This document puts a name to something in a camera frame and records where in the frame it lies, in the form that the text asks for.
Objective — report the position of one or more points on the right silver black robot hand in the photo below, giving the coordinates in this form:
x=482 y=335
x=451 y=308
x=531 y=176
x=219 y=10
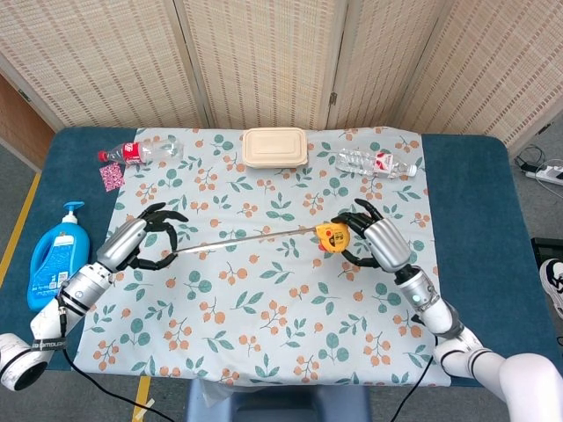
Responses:
x=389 y=244

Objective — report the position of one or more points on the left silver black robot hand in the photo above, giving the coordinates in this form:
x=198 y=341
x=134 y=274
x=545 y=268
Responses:
x=121 y=244

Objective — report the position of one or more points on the yellow tape measure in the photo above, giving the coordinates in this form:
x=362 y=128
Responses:
x=334 y=237

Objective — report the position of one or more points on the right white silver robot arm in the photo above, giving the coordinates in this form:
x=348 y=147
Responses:
x=440 y=314

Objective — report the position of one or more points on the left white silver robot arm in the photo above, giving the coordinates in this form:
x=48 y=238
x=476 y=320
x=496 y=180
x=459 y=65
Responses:
x=81 y=292

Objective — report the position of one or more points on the blue pump soap bottle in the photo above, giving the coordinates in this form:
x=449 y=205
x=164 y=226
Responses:
x=57 y=259

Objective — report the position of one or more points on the pink patterned square card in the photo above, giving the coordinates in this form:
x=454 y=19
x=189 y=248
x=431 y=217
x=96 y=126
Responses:
x=111 y=177

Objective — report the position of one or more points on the clear white cap water bottle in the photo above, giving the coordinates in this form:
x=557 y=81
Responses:
x=371 y=162

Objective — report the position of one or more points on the blue felt table cover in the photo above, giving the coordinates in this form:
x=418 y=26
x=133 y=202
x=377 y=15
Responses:
x=475 y=211

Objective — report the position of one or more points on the red label plastic bottle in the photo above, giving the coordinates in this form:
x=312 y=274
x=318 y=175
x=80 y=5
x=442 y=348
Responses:
x=134 y=151

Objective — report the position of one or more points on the floral print tablecloth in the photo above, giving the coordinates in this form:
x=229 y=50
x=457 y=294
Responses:
x=246 y=316

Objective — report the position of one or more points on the beige lidded lunch box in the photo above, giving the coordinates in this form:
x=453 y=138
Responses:
x=275 y=147

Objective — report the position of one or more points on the brown wooden cabinet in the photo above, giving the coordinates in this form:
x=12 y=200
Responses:
x=19 y=123

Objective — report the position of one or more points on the black box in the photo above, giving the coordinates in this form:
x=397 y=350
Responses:
x=547 y=248

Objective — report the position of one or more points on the black white sneaker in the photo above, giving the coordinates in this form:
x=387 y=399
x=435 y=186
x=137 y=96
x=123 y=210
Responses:
x=553 y=281

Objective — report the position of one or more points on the white power strip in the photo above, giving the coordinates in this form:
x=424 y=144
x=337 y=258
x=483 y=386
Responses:
x=550 y=174

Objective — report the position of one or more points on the woven bamboo screen panel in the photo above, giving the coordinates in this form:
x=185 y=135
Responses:
x=378 y=66
x=264 y=61
x=497 y=66
x=101 y=61

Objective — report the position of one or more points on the blue plastic chair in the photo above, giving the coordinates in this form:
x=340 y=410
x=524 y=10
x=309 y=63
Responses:
x=281 y=406

